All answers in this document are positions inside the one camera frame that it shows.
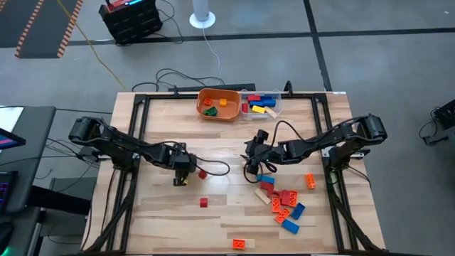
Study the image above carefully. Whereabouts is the black aluminium table frame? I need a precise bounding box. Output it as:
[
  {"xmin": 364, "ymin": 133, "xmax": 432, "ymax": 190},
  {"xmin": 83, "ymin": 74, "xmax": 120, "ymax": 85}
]
[{"xmin": 83, "ymin": 80, "xmax": 387, "ymax": 256}]

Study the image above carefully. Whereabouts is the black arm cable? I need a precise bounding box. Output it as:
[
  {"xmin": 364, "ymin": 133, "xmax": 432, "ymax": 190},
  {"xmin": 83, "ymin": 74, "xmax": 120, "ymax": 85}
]
[
  {"xmin": 242, "ymin": 119, "xmax": 314, "ymax": 185},
  {"xmin": 141, "ymin": 140, "xmax": 231, "ymax": 177}
]

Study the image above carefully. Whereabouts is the yellow cable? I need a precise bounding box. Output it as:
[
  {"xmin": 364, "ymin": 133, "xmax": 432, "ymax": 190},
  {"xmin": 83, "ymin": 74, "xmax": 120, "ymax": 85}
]
[{"xmin": 56, "ymin": 0, "xmax": 124, "ymax": 86}]

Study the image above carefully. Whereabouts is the white lit screen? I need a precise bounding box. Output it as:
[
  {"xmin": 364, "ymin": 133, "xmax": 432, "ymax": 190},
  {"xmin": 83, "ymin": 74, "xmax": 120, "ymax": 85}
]
[{"xmin": 0, "ymin": 106, "xmax": 24, "ymax": 133}]

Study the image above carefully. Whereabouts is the clear plastic bin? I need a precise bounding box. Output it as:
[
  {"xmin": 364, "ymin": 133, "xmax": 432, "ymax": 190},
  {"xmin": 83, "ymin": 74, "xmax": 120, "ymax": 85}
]
[{"xmin": 240, "ymin": 89, "xmax": 284, "ymax": 121}]

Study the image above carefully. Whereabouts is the black floor cable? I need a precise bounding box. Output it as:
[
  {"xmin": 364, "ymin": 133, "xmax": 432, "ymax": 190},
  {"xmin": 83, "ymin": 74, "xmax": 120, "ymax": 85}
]
[{"xmin": 131, "ymin": 68, "xmax": 227, "ymax": 92}]

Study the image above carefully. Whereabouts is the orange plastic bin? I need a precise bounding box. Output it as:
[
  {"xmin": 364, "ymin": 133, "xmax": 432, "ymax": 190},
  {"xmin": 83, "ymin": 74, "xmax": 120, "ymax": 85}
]
[{"xmin": 196, "ymin": 87, "xmax": 242, "ymax": 123}]

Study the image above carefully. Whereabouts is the white round stand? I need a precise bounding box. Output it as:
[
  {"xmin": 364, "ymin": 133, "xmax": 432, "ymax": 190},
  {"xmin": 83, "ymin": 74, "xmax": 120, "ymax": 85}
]
[{"xmin": 188, "ymin": 0, "xmax": 217, "ymax": 29}]

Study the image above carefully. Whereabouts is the dark grey desk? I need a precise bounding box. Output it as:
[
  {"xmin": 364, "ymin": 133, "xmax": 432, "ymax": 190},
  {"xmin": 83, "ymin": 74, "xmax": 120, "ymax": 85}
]
[{"xmin": 0, "ymin": 105, "xmax": 57, "ymax": 214}]

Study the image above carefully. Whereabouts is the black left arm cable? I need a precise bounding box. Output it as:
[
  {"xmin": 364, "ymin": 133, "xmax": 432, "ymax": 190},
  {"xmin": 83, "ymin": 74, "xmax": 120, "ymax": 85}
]
[{"xmin": 141, "ymin": 140, "xmax": 231, "ymax": 177}]

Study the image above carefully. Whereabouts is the black device with cables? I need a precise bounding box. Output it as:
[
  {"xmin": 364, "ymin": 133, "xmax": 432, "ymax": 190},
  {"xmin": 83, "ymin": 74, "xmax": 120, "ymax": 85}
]
[{"xmin": 419, "ymin": 99, "xmax": 455, "ymax": 146}]

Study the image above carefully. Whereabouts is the black keyboard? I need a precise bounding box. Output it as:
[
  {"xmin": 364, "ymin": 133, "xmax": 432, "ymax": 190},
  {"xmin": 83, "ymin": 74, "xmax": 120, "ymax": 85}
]
[{"xmin": 0, "ymin": 170, "xmax": 18, "ymax": 214}]

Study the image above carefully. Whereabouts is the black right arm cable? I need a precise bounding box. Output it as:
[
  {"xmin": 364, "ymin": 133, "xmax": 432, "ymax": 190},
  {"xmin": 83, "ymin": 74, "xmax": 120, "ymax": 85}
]
[{"xmin": 242, "ymin": 119, "xmax": 314, "ymax": 185}]

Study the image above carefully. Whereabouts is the black orange-striped floor mat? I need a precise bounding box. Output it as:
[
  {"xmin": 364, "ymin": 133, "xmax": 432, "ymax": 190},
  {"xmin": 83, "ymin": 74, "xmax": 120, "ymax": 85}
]
[{"xmin": 0, "ymin": 0, "xmax": 85, "ymax": 60}]

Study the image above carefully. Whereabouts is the long blue studded brick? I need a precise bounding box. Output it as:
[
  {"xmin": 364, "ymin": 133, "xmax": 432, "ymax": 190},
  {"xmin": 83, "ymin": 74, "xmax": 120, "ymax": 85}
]
[
  {"xmin": 282, "ymin": 218, "xmax": 301, "ymax": 235},
  {"xmin": 290, "ymin": 202, "xmax": 306, "ymax": 220}
]

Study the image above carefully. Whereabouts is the black crate cable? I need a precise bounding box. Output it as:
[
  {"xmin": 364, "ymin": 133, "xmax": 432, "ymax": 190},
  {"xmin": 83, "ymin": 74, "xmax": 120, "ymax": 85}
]
[{"xmin": 152, "ymin": 0, "xmax": 185, "ymax": 46}]

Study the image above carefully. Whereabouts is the white cable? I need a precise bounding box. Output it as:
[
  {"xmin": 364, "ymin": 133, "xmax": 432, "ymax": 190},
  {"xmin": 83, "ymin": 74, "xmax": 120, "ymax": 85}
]
[{"xmin": 201, "ymin": 27, "xmax": 222, "ymax": 76}]

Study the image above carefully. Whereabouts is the tablet with lit screen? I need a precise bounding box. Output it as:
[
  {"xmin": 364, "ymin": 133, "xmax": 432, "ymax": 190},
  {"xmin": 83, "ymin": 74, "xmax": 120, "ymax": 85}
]
[{"xmin": 0, "ymin": 127, "xmax": 26, "ymax": 150}]

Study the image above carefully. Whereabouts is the black crate with red top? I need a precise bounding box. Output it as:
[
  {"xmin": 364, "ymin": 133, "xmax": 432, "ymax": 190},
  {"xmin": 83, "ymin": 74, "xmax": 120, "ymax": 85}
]
[{"xmin": 98, "ymin": 0, "xmax": 164, "ymax": 46}]

